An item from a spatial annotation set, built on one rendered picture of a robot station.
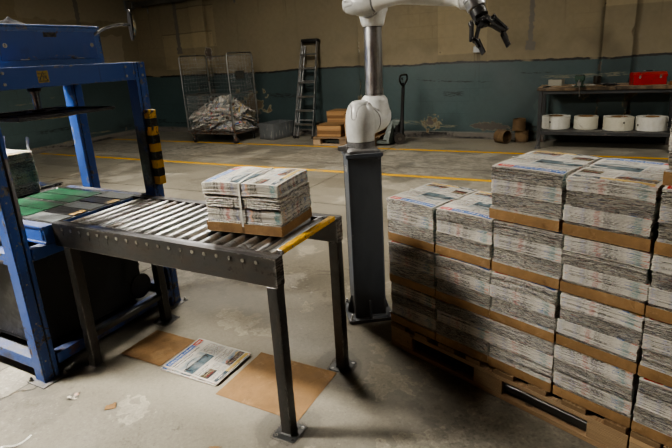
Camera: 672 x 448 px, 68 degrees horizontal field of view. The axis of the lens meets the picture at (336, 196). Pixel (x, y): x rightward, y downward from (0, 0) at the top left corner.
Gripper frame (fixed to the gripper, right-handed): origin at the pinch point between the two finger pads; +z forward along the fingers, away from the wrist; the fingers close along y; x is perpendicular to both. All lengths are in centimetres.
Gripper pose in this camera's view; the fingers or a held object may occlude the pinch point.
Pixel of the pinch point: (495, 47)
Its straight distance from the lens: 247.6
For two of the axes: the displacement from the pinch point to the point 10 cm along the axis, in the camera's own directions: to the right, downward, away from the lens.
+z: 3.6, 9.2, -1.5
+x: -1.7, 2.2, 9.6
